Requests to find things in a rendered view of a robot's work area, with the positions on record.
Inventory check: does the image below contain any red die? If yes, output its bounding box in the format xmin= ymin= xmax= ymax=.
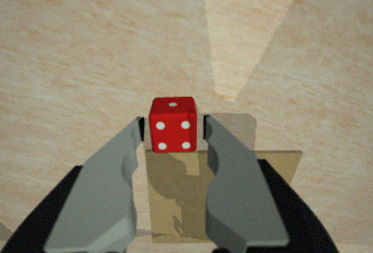
xmin=149 ymin=97 xmax=197 ymax=154

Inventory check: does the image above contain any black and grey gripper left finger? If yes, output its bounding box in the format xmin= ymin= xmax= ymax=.
xmin=0 ymin=117 xmax=145 ymax=253

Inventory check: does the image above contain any tan flat mat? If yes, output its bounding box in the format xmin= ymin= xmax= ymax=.
xmin=145 ymin=150 xmax=303 ymax=244

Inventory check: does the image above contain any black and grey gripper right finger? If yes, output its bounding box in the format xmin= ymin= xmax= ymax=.
xmin=204 ymin=115 xmax=339 ymax=253

